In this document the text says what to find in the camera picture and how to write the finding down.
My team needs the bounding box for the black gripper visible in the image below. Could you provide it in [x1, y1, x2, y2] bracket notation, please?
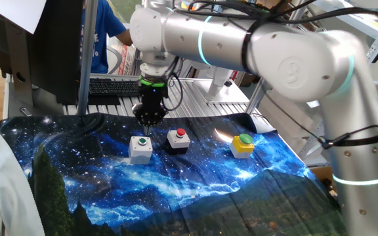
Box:
[131, 84, 169, 136]

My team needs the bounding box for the white box red mushroom button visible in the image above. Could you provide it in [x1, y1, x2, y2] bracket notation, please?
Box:
[165, 127, 192, 155]

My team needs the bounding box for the white box green button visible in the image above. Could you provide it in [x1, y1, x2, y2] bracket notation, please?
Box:
[128, 136, 153, 165]

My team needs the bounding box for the yellow box large green button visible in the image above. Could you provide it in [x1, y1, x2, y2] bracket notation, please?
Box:
[229, 133, 255, 160]

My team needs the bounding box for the bare person forearm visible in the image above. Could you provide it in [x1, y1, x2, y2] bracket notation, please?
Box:
[115, 28, 134, 47]

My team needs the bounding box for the black keyboard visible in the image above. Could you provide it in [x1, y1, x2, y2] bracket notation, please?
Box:
[89, 78, 142, 98]

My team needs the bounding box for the starry night landscape cloth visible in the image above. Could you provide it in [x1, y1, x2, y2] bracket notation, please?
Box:
[0, 113, 347, 236]

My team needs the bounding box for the silver mounting plate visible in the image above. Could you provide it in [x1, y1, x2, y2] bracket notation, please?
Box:
[192, 78, 251, 105]

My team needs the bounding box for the person torso blue shirt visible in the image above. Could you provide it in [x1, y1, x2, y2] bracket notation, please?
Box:
[80, 0, 127, 75]

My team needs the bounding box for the black monitor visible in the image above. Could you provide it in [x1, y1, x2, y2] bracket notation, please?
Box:
[0, 0, 85, 106]

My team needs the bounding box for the white foam packing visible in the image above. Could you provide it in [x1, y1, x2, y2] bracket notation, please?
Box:
[257, 91, 329, 165]

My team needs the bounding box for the white paper sheet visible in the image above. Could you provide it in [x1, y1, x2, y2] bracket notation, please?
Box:
[0, 0, 48, 35]

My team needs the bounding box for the brown cardboard box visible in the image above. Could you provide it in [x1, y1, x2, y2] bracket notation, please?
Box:
[310, 166, 334, 184]

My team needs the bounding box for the green wrist adapter ring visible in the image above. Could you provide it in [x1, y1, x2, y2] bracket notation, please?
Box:
[138, 75, 167, 88]

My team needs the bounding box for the grey aluminium frame post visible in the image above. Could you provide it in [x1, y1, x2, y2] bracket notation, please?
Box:
[77, 0, 98, 116]

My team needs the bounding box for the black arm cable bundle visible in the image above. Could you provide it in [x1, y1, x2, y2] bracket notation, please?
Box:
[161, 0, 378, 150]

